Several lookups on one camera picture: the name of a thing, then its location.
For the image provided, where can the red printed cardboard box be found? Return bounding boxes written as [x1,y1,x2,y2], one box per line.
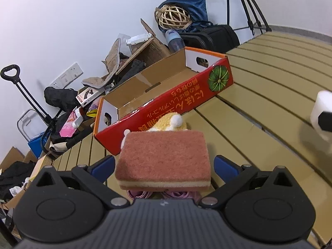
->
[93,47,234,156]

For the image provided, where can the white cylindrical object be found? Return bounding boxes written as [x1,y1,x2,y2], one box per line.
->
[310,90,332,146]

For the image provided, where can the pink packet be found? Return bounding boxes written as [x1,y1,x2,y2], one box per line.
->
[59,110,78,137]

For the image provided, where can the grey folding trolley frame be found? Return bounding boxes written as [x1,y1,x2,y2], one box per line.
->
[17,108,46,143]

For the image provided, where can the pink fabric item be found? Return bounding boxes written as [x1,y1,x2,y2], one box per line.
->
[127,189,201,200]

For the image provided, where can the black clothing pile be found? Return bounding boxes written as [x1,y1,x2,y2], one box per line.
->
[0,161,35,200]

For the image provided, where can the pink scrubbing sponge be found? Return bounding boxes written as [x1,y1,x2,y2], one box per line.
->
[115,131,211,193]

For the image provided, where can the blue plastic crate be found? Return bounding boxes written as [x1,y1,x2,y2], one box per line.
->
[28,132,51,159]

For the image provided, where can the black suitcase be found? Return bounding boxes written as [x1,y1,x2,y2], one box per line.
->
[179,24,240,54]

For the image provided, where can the tan slatted folding table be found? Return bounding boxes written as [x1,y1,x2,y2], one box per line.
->
[49,31,332,249]

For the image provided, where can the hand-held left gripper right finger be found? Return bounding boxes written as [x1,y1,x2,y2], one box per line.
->
[198,155,299,210]

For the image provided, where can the black duffel bag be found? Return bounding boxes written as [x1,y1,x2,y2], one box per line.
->
[44,86,82,111]

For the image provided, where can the yellow plush toy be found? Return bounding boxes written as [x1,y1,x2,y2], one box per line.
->
[121,113,192,148]

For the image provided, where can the blue water bottle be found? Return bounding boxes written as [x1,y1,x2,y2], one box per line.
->
[165,29,186,54]

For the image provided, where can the white plastic bottle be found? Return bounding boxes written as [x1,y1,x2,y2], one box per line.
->
[72,109,86,129]

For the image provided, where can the small white product box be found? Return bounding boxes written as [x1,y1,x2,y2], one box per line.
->
[76,88,103,107]

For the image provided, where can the white wall socket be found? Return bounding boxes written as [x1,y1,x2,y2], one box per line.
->
[50,62,84,89]

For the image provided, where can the blue velvet bag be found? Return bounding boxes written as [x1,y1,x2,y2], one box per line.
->
[162,0,212,32]

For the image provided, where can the large open cardboard box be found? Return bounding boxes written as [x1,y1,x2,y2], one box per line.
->
[102,18,172,83]

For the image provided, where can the woven wicker ball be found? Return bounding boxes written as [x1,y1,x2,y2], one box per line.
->
[155,4,192,32]

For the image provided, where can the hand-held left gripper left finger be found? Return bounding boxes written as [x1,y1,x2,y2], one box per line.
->
[34,156,131,210]

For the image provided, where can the black trolley handle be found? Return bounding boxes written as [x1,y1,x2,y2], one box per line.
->
[0,64,56,125]

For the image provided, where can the black camera tripod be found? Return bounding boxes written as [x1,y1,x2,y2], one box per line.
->
[224,0,272,35]

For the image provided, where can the brown fleece mat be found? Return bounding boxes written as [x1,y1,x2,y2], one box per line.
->
[82,38,123,89]

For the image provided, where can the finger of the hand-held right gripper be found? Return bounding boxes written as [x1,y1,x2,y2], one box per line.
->
[318,110,332,133]

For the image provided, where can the white plastic box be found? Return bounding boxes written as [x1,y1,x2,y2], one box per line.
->
[126,34,152,46]

